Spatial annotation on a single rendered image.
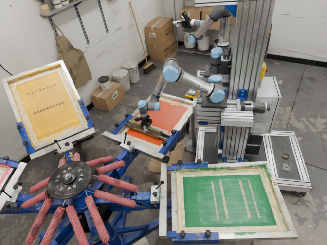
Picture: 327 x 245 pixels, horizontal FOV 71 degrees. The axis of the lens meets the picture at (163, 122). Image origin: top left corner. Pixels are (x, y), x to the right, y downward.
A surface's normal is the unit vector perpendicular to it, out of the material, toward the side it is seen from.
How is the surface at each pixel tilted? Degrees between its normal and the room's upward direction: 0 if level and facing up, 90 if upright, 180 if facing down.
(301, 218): 0
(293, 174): 0
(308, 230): 0
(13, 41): 90
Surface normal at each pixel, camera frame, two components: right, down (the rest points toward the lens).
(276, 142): -0.11, -0.73
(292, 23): -0.52, 0.63
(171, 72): -0.19, 0.63
